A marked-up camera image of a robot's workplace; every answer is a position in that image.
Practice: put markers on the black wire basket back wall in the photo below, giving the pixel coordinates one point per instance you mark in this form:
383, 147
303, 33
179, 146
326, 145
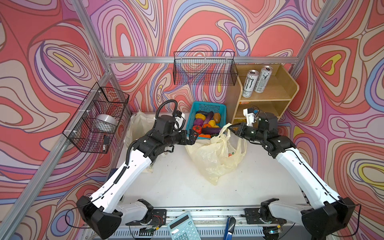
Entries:
205, 68

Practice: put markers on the purple toy onion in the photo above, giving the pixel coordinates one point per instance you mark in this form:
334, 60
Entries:
198, 122

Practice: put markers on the white energy can right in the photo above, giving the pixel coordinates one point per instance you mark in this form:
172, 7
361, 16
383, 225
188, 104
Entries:
264, 76

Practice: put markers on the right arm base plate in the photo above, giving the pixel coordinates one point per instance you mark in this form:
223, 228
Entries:
261, 216

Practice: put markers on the wooden shelf unit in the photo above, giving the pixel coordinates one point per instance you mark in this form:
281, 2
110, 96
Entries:
277, 96

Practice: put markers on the black wire basket wall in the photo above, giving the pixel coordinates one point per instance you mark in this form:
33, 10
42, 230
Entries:
99, 100
205, 68

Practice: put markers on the blue book on table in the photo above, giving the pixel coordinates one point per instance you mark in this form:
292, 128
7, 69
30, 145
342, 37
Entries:
112, 172

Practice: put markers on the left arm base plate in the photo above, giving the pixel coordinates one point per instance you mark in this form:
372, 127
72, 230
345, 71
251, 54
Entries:
156, 218

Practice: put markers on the yellow toy lemon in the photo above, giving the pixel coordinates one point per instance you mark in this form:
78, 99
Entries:
212, 123

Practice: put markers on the brown toy potato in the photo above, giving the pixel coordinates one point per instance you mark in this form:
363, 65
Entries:
217, 118

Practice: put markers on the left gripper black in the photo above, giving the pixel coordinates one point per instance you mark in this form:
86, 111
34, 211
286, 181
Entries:
191, 141

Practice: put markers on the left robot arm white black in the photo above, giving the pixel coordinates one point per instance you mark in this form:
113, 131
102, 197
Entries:
102, 211

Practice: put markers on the red toy tomato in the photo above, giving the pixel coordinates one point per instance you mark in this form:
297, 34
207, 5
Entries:
197, 129

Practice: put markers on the silver tape roll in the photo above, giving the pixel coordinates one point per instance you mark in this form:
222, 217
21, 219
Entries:
105, 123

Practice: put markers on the white Monster can left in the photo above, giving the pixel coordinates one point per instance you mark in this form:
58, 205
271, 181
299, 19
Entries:
250, 82

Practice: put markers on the yellowish plastic grocery bag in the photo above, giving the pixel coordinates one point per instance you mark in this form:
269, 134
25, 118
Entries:
217, 157

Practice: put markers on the dark purple toy eggplant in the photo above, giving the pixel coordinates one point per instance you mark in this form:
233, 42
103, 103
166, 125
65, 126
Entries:
211, 131

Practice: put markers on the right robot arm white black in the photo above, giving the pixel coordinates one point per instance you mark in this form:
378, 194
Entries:
326, 212

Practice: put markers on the black wire basket left wall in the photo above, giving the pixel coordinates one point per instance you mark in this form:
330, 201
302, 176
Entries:
99, 100

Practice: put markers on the blue handled tool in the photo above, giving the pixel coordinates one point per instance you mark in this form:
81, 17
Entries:
230, 228

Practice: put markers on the teal calculator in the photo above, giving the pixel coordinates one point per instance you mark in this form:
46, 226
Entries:
183, 228

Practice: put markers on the yellow toy corn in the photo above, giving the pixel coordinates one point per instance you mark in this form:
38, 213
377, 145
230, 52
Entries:
200, 116

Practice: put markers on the dark toy avocado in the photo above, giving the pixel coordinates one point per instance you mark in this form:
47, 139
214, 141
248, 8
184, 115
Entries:
202, 112

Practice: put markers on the light purple toy eggplant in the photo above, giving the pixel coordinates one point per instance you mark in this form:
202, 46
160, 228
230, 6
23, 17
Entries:
209, 117

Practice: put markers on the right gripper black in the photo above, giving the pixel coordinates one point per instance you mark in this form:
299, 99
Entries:
236, 132

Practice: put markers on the beige canvas tote bag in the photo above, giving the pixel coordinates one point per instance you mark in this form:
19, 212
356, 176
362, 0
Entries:
140, 124

